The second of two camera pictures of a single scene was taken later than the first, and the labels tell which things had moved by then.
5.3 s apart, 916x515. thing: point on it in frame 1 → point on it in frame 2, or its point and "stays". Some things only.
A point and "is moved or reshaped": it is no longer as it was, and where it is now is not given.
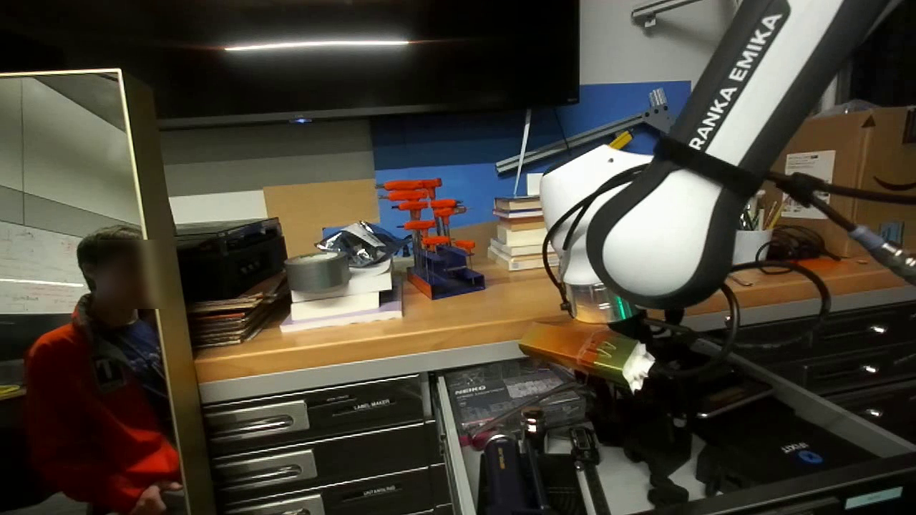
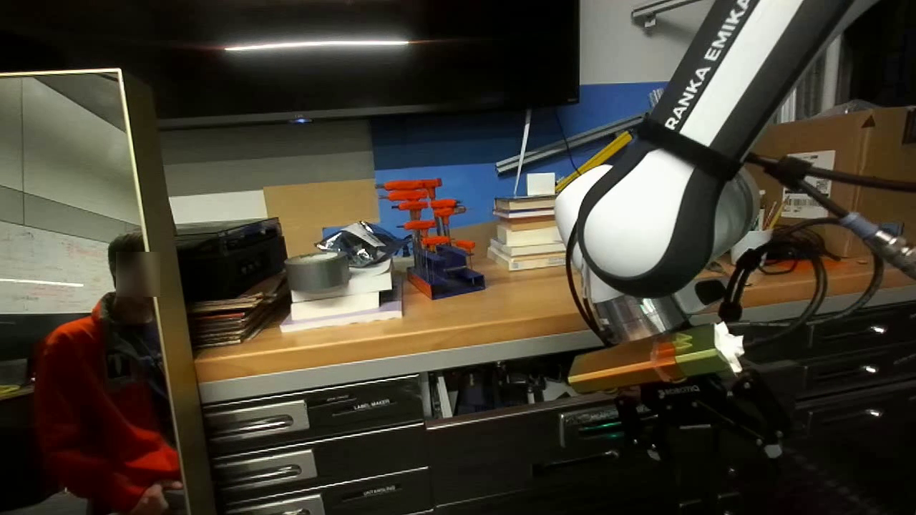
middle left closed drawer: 327,457 stays
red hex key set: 443,264 stays
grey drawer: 516,437 is moved or reshaped
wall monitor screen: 227,61 stays
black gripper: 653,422 → 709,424
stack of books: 519,233 stays
